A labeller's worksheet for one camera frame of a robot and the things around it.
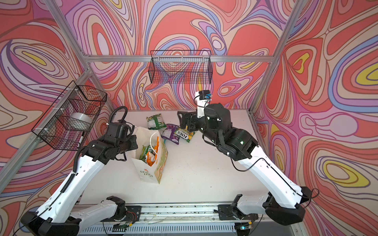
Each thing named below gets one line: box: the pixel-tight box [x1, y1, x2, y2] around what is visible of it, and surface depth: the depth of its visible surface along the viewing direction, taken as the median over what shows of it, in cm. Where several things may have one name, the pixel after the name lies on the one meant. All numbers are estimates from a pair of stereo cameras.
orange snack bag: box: [146, 136, 160, 167], surface depth 75 cm
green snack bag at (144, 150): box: [139, 145, 153, 164], surface depth 86 cm
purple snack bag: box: [160, 123, 181, 146], surface depth 103 cm
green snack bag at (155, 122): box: [146, 113, 167, 130], surface depth 110 cm
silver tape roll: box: [69, 112, 94, 128], surface depth 73 cm
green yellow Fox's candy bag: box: [174, 127, 196, 144], surface depth 103 cm
